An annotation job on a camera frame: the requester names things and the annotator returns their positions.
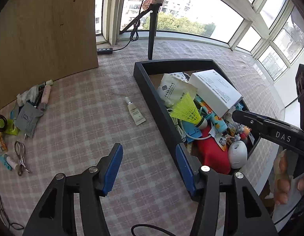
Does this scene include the small toy figure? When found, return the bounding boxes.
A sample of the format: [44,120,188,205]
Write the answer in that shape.
[237,125,252,143]

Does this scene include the blue plastic holder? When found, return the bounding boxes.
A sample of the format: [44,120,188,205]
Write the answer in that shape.
[185,125,203,143]

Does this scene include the red pouch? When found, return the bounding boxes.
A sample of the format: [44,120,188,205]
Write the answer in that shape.
[197,135,231,175]

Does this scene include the white paper packet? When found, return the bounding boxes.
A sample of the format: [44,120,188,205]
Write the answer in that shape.
[157,74,198,106]

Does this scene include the person's right hand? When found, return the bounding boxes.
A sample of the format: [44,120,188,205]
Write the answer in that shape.
[273,149,304,206]

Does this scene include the white cardboard box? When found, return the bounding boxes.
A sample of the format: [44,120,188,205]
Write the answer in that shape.
[188,69,243,118]

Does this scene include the wooden backdrop board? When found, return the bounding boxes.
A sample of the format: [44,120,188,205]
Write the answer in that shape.
[0,0,99,113]

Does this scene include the small printed sachet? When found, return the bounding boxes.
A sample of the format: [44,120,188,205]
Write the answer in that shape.
[214,128,229,151]

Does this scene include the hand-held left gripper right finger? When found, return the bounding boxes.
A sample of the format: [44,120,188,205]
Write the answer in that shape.
[176,144,281,236]

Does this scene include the grey foil packet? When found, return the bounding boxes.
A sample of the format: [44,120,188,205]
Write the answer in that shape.
[14,102,44,138]

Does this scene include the thin black cable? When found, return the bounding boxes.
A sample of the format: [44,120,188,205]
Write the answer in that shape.
[0,185,25,230]

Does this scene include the white window frame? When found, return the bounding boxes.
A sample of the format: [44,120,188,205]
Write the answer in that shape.
[95,0,304,81]

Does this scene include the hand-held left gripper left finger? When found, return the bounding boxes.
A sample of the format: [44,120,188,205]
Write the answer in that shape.
[23,143,123,236]

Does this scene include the orange white snack packet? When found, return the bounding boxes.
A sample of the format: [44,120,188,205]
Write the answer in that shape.
[0,131,8,153]

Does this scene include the black tripod stand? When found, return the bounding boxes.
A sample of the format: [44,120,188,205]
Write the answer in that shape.
[120,0,167,60]

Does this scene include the teal orange patterned tube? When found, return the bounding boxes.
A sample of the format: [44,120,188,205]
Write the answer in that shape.
[195,96,228,134]

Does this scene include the pink plaid tablecloth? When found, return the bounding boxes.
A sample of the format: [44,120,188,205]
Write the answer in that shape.
[0,39,290,236]

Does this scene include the yellow shuttlecock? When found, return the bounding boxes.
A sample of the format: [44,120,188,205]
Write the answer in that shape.
[170,92,208,129]

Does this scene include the blue white small bottle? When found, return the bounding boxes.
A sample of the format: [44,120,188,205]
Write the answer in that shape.
[0,154,20,171]

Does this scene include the crumpled white wrapper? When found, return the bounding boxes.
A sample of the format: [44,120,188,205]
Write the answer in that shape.
[16,85,39,107]

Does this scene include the metal scissors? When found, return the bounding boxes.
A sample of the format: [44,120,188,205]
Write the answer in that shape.
[14,141,31,176]

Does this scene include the pink tube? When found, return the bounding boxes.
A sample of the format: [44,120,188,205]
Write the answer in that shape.
[39,86,52,111]

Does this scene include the white cable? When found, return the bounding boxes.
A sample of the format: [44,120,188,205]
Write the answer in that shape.
[167,108,192,143]

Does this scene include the black power cable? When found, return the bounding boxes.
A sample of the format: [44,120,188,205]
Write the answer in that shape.
[113,0,149,52]

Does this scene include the white round gadget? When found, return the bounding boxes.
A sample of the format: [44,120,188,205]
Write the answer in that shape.
[228,140,248,170]

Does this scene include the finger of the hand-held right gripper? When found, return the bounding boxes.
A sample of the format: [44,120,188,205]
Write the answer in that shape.
[232,110,268,134]

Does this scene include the green snack packet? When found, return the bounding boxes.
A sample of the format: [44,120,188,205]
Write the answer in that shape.
[5,119,20,136]

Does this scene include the black storage tray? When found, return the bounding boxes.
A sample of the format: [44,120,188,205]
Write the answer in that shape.
[133,59,262,197]

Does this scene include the cream cosmetic tube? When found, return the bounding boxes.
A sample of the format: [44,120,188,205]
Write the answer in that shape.
[125,97,146,126]

